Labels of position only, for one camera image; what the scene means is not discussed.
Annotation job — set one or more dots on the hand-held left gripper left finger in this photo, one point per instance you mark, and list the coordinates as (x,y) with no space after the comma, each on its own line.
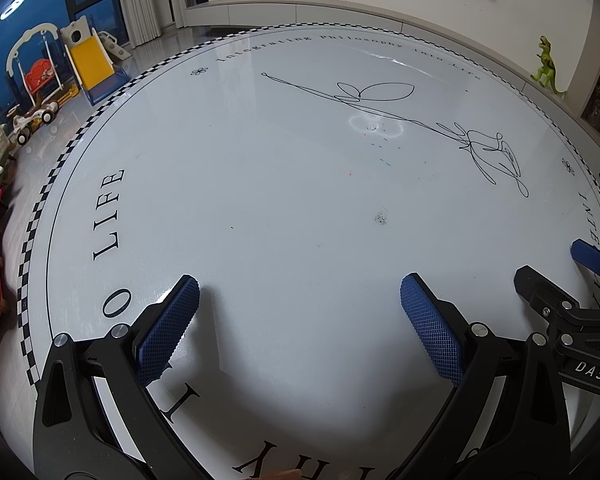
(167,330)

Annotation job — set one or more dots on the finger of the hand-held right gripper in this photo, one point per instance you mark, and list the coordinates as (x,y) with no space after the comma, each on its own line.
(540,287)
(595,257)

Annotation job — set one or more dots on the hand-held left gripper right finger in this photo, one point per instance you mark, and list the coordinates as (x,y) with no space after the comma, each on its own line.
(432,332)

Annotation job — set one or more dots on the green dinosaur toy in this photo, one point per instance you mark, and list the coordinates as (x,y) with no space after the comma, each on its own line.
(547,67)

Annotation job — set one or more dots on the white ride-on toy car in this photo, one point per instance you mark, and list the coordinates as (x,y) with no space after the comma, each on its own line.
(30,122)

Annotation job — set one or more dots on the yellow children's slide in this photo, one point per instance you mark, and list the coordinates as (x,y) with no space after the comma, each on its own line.
(92,62)

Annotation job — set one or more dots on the white children's swing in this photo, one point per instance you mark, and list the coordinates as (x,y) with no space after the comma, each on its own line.
(37,67)

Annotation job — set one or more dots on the window curtain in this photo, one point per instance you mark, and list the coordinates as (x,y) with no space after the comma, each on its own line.
(145,0)

